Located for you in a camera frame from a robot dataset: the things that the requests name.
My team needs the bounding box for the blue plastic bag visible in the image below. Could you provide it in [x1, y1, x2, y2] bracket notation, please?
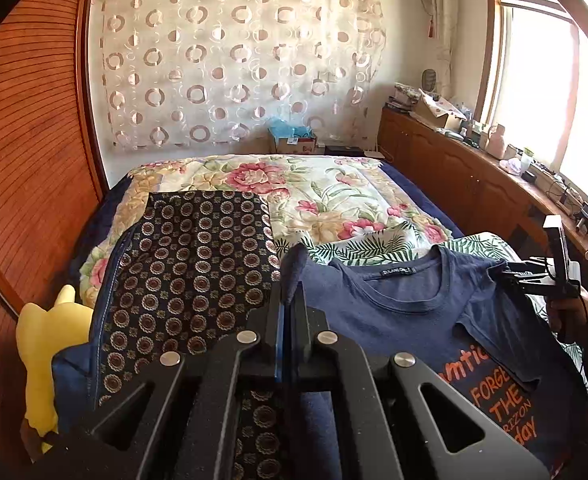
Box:
[267, 116, 315, 141]

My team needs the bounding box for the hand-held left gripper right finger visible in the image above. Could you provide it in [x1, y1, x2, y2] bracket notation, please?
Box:
[285, 282, 551, 480]

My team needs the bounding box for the palm leaf print sheet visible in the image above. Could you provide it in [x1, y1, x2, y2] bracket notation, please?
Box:
[274, 230, 588, 392]

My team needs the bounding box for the wooden framed window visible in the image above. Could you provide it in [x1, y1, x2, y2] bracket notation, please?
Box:
[476, 0, 588, 223]

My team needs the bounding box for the navy printed t-shirt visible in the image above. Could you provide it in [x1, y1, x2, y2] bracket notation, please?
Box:
[279, 244, 588, 480]

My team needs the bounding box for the lace window curtain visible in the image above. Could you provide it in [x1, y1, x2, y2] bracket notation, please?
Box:
[425, 0, 464, 102]

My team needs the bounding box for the wooden cabinet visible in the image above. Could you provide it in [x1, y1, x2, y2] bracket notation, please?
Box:
[377, 104, 588, 283]

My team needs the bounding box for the yellow plush toy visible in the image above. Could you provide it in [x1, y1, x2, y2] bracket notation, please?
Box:
[15, 284, 95, 455]

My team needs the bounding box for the circle-patterned sheer curtain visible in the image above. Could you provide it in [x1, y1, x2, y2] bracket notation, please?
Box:
[92, 0, 389, 155]

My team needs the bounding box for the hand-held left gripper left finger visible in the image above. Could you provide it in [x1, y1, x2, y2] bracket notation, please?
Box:
[48, 282, 287, 480]

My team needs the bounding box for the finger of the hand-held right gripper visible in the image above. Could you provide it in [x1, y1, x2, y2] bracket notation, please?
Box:
[489, 269, 552, 297]
[501, 256, 551, 270]

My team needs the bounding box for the person's right hand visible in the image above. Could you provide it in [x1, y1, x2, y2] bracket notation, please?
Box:
[545, 294, 588, 337]

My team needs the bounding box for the open cardboard box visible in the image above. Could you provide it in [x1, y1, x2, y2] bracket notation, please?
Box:
[413, 88, 468, 132]

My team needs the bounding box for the wooden wardrobe door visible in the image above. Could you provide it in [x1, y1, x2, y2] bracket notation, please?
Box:
[0, 0, 110, 463]

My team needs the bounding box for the dark patterned pillow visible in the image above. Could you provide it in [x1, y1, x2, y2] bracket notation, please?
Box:
[51, 189, 285, 480]

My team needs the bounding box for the floral storage box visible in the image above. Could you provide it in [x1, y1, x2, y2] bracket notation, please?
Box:
[392, 82, 423, 109]

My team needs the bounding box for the floral quilt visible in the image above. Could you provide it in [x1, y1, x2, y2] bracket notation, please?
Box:
[78, 154, 456, 307]

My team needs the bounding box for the pink jar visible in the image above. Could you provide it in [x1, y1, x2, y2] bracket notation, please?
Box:
[486, 123, 508, 158]

